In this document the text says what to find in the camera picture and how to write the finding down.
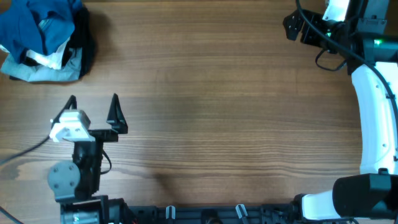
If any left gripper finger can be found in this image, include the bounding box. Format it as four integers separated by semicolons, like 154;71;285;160
51;95;77;124
106;93;128;134

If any blue t-shirt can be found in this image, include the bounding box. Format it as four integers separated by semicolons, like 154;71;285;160
1;0;83;63

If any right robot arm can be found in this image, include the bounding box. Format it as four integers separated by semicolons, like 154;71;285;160
283;1;397;223

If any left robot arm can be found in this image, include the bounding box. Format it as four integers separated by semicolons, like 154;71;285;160
47;94;134;223

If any grey folded garment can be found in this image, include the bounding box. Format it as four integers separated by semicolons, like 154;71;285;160
1;48;82;82

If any white shirt with black lettering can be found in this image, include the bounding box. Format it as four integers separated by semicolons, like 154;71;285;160
0;37;72;70

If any black folded garment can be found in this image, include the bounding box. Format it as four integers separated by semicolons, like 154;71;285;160
10;7;96;80

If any left black cable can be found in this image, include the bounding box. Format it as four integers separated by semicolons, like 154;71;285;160
0;135;51;224

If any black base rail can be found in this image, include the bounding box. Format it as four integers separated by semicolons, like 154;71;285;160
130;204;292;224

